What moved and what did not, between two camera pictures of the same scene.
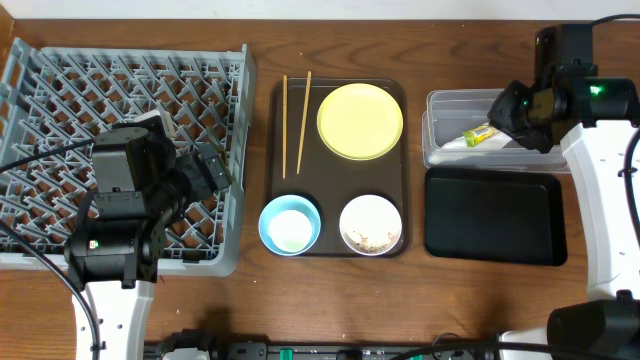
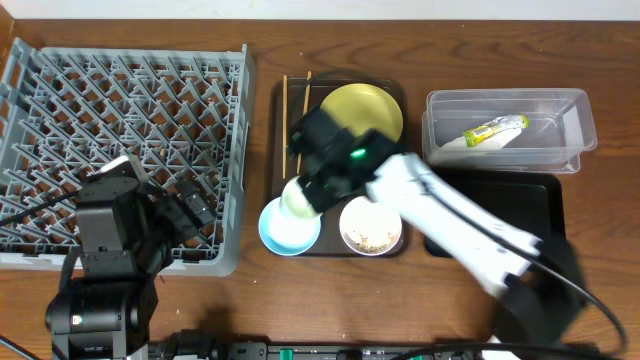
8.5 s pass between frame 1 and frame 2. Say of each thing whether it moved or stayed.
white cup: moved
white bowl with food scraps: stayed
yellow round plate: stayed
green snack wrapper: stayed
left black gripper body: moved
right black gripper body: moved
